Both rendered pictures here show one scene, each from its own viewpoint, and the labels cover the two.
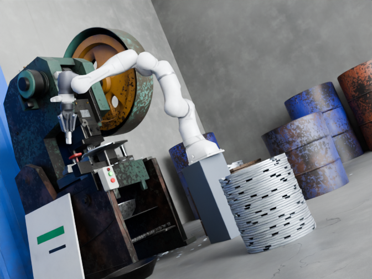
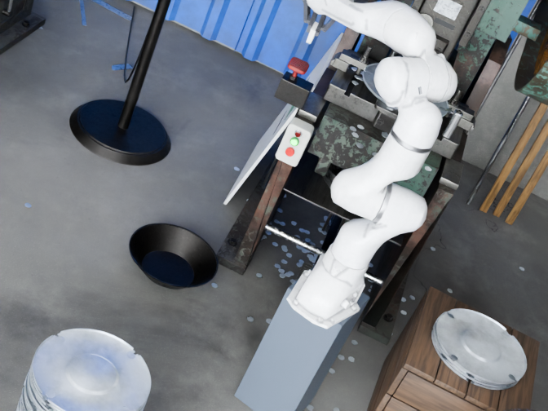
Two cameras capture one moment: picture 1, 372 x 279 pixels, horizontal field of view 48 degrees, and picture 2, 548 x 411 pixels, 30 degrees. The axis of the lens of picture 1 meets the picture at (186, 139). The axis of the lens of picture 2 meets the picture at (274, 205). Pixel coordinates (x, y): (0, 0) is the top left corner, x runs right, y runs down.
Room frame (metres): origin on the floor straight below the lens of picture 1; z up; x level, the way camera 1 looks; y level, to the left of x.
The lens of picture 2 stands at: (0.99, -1.79, 2.14)
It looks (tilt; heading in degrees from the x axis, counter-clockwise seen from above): 34 degrees down; 57
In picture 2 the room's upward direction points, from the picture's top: 25 degrees clockwise
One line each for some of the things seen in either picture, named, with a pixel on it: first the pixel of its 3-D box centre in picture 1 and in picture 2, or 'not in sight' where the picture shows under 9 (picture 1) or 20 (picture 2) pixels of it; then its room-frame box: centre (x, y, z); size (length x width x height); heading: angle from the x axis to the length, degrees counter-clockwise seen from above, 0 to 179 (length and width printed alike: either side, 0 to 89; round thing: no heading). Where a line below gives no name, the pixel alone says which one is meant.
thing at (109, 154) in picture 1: (111, 156); (394, 114); (2.72, 0.49, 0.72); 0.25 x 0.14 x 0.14; 55
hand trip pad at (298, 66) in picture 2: (77, 160); (294, 73); (2.42, 0.63, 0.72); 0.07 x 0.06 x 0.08; 55
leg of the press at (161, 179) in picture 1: (123, 199); (447, 171); (3.12, 0.60, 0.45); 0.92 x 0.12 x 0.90; 55
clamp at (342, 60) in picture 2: (73, 164); (361, 59); (2.69, 0.73, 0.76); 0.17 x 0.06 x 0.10; 145
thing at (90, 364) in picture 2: (251, 167); (92, 373); (1.74, -0.21, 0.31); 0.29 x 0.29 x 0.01
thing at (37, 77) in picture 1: (33, 87); not in sight; (2.63, 0.79, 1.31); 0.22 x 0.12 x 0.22; 55
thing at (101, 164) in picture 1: (97, 171); (398, 102); (2.82, 0.63, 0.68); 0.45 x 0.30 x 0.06; 145
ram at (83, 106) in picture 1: (82, 119); (445, 11); (2.80, 0.60, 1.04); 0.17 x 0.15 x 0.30; 55
